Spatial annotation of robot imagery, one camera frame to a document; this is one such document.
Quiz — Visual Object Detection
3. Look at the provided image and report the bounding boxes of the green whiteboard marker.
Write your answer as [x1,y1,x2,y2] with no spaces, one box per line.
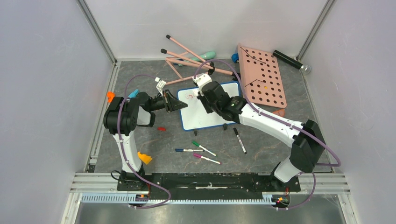
[192,140,217,157]

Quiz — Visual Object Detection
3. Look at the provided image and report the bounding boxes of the mint green toy bottle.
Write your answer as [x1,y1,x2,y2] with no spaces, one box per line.
[174,51,216,67]

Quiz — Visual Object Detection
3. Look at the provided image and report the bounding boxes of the black flashlight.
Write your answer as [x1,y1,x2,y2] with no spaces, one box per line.
[273,50,311,74]

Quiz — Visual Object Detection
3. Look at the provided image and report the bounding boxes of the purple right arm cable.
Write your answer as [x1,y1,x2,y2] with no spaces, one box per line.
[193,58,342,211]

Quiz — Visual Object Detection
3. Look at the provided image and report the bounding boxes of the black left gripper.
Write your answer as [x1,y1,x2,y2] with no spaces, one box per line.
[148,89,187,112]

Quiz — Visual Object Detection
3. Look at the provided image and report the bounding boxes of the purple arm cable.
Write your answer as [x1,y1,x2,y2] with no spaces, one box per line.
[193,58,342,211]
[116,74,172,210]

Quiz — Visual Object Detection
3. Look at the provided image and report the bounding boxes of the yellow orange wedge block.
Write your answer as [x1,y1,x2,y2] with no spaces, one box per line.
[138,152,153,165]

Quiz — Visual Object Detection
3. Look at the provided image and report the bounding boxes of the small blue toy car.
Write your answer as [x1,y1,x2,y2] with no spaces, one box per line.
[231,53,239,63]

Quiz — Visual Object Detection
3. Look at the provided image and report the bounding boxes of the orange clip left edge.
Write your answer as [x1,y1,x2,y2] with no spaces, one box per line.
[106,91,115,103]

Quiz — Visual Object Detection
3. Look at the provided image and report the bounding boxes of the blue framed whiteboard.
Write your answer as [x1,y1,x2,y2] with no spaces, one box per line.
[177,87,234,131]

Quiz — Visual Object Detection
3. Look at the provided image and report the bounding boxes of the black whiteboard marker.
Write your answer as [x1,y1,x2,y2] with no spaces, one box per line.
[233,128,247,154]

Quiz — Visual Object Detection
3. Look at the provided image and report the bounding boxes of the pink perforated board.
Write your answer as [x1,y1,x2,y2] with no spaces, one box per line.
[237,43,287,109]

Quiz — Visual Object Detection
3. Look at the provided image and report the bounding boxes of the blue whiteboard marker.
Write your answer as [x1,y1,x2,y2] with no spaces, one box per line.
[175,148,203,152]

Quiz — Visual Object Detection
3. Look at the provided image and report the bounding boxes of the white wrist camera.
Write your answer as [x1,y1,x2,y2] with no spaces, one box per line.
[155,77,166,96]
[192,73,212,97]

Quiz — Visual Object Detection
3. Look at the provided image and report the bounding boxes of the pink folding stand legs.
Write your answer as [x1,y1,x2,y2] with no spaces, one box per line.
[160,34,240,85]

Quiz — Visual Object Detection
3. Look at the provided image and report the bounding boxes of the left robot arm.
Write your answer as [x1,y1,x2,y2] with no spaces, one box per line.
[103,90,188,191]

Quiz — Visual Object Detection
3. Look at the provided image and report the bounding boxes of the blue toy marker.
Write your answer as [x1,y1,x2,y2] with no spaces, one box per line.
[128,89,140,98]

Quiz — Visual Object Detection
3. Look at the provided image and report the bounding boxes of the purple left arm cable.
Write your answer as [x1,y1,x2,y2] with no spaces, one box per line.
[116,74,172,210]

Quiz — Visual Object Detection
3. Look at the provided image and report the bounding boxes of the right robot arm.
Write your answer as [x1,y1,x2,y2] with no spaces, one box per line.
[194,80,324,190]

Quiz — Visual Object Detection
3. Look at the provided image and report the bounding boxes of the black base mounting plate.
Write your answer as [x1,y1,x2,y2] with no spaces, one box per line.
[117,172,301,200]

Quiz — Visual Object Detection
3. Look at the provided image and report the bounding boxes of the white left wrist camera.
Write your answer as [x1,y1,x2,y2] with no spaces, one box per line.
[155,77,166,96]

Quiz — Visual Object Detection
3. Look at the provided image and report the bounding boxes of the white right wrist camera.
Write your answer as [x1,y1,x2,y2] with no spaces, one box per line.
[192,73,212,97]

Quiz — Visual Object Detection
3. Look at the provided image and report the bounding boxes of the orange round tape measure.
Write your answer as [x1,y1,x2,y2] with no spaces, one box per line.
[273,109,285,117]

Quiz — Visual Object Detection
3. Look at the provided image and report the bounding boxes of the pink whiteboard marker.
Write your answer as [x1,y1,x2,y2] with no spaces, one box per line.
[193,153,222,165]

